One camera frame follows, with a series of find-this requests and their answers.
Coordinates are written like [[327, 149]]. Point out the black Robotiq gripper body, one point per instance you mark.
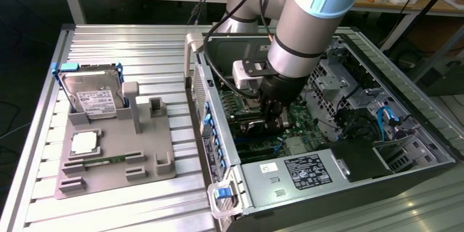
[[284, 89]]

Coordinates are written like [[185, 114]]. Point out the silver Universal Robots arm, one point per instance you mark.
[[300, 25]]

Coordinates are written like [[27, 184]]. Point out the CPU socket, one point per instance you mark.
[[252, 103]]

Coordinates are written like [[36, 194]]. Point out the green motherboard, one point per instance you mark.
[[304, 123]]

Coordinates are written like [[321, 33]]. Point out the black RAM stick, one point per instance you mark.
[[243, 118]]

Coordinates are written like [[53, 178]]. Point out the silver chipset heatsink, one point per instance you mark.
[[297, 146]]

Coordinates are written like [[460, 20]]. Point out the silver drive cage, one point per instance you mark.
[[337, 90]]

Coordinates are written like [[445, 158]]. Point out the grey power supply unit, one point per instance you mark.
[[264, 185]]

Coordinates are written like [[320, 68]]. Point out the blue case latch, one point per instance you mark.
[[221, 192]]

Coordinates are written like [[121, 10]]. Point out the wooden desk with clutter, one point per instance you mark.
[[391, 6]]

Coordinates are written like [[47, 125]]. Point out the open black PC case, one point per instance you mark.
[[399, 194]]

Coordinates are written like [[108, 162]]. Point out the green RAM stick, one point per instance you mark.
[[105, 159]]

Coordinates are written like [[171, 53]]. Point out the black slanted pole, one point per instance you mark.
[[424, 9]]

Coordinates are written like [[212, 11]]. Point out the grey parts rack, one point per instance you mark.
[[112, 177]]

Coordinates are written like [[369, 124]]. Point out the hard disk in blue caddy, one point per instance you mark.
[[92, 96]]

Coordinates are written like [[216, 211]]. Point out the silver CPU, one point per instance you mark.
[[84, 143]]

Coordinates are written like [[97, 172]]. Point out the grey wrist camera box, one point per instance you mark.
[[244, 77]]

